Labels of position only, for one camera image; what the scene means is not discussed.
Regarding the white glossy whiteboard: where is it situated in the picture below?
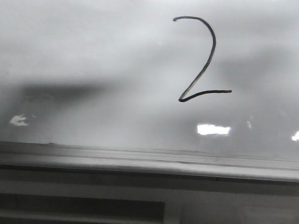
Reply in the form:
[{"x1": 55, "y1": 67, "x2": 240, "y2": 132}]
[{"x1": 0, "y1": 0, "x2": 299, "y2": 159}]

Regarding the grey aluminium whiteboard tray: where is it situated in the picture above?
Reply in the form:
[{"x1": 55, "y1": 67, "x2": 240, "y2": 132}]
[{"x1": 0, "y1": 141, "x2": 299, "y2": 182}]

